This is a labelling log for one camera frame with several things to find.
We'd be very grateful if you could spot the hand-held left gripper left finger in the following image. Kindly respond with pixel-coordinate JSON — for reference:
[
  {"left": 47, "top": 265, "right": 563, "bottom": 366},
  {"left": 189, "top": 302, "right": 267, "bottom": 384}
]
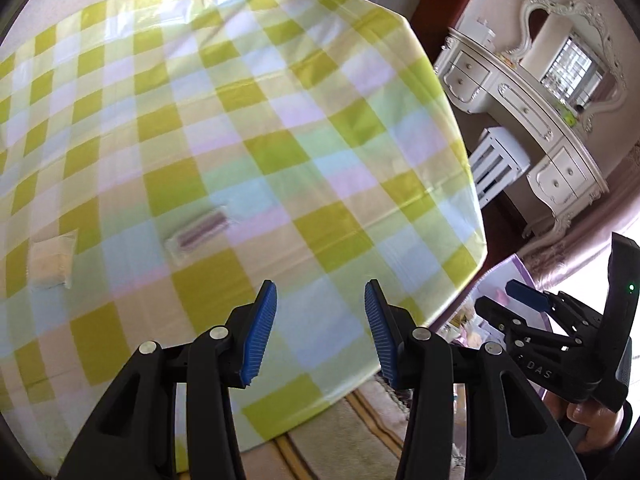
[{"left": 57, "top": 280, "right": 278, "bottom": 480}]

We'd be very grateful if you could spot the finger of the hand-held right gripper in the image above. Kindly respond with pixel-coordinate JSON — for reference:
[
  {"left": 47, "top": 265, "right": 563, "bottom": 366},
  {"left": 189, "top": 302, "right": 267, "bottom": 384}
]
[
  {"left": 474, "top": 296, "right": 583, "bottom": 356},
  {"left": 505, "top": 280, "right": 601, "bottom": 328}
]

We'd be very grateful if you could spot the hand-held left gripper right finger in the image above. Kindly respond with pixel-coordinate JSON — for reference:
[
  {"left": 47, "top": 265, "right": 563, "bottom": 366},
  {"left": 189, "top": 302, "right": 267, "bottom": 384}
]
[{"left": 364, "top": 279, "right": 588, "bottom": 480}]

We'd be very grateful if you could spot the clear bin of snacks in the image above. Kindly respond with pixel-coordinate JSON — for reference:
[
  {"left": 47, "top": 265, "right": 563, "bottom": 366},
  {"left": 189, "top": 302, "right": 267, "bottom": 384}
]
[{"left": 440, "top": 252, "right": 546, "bottom": 356}]

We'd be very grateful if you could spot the purple bar clear packet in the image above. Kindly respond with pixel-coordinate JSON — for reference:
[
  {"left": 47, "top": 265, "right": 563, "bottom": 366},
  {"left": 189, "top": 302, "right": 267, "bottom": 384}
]
[{"left": 164, "top": 205, "right": 235, "bottom": 267}]

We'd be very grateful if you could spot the person's right hand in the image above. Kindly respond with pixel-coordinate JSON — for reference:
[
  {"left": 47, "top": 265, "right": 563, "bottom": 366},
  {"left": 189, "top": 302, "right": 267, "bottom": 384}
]
[{"left": 542, "top": 390, "right": 626, "bottom": 456}]

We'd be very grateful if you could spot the white slatted stool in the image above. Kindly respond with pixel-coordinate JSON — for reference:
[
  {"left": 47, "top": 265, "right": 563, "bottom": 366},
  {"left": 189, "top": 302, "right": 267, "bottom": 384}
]
[{"left": 467, "top": 127, "right": 532, "bottom": 208}]

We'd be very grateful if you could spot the white ornate vanity dresser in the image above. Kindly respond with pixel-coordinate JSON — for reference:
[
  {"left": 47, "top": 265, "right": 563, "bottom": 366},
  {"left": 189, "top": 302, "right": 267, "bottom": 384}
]
[{"left": 434, "top": 27, "right": 611, "bottom": 241}]

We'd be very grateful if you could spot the cream cracker bar packet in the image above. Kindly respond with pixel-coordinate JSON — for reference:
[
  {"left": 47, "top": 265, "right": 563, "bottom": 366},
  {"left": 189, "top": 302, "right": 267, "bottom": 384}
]
[{"left": 27, "top": 230, "right": 78, "bottom": 290}]

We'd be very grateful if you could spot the green checked tablecloth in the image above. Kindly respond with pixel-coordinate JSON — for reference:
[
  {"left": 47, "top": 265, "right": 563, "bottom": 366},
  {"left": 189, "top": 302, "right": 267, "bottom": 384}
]
[{"left": 0, "top": 0, "right": 488, "bottom": 476}]

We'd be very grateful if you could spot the white framed ornate mirror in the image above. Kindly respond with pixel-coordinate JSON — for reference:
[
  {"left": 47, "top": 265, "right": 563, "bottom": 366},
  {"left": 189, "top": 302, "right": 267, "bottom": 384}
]
[{"left": 505, "top": 0, "right": 628, "bottom": 136}]

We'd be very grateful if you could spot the white box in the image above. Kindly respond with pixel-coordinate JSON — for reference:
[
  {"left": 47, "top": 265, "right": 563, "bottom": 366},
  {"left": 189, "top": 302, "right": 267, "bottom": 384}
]
[{"left": 457, "top": 12, "right": 498, "bottom": 53}]

